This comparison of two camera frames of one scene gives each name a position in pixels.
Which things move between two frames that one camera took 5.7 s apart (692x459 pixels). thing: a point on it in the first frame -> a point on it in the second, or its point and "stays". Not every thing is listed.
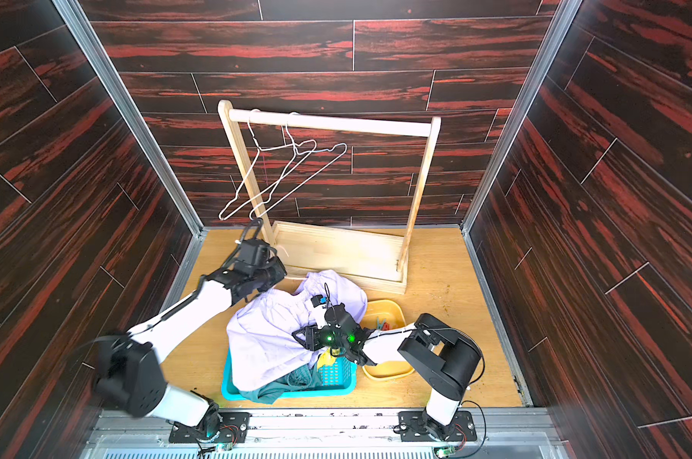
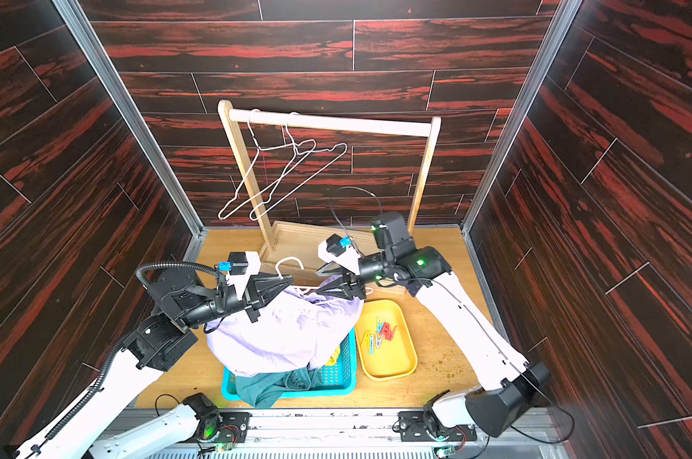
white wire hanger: x=222 y=215 stays
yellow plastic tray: x=381 y=315 stays
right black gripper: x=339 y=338 -> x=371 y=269
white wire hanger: x=288 y=163 stays
